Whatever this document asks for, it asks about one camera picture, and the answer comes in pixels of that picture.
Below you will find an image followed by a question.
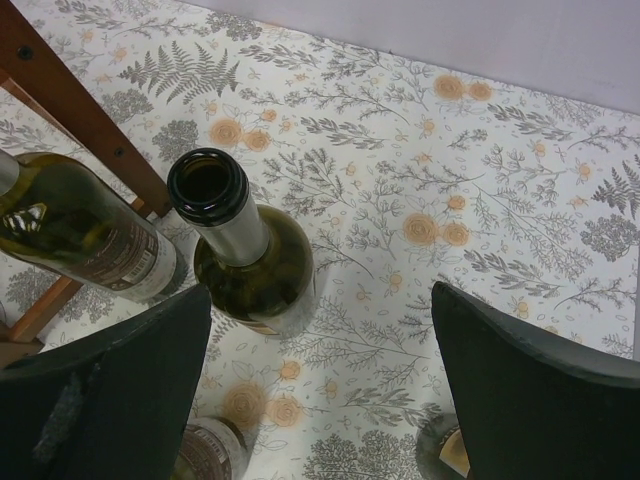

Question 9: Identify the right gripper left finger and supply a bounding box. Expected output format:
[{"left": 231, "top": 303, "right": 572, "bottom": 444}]
[{"left": 1, "top": 285, "right": 211, "bottom": 479}]

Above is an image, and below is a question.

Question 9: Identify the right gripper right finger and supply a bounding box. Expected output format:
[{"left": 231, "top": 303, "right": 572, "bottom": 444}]
[{"left": 431, "top": 281, "right": 639, "bottom": 479}]

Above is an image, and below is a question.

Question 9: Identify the green wine bottle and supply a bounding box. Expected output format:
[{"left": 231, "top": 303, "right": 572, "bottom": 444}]
[{"left": 1, "top": 152, "right": 186, "bottom": 304}]

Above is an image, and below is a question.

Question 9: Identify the brown wooden wine rack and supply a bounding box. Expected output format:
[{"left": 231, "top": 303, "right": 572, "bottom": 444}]
[{"left": 1, "top": 1, "right": 170, "bottom": 353}]

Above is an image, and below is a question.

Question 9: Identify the wine bottle far right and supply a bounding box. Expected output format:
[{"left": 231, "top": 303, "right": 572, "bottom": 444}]
[{"left": 415, "top": 413, "right": 474, "bottom": 480}]

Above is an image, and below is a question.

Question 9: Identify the wine bottle brown label front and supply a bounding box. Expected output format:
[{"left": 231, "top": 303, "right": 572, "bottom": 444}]
[{"left": 170, "top": 417, "right": 250, "bottom": 480}]

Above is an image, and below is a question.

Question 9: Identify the wine bottle brown label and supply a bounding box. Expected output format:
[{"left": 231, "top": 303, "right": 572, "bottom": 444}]
[
  {"left": 167, "top": 148, "right": 316, "bottom": 339},
  {"left": 170, "top": 417, "right": 250, "bottom": 480}
]

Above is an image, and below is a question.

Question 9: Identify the wine bottle brown label back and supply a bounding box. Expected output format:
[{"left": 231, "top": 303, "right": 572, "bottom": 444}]
[{"left": 167, "top": 148, "right": 316, "bottom": 339}]

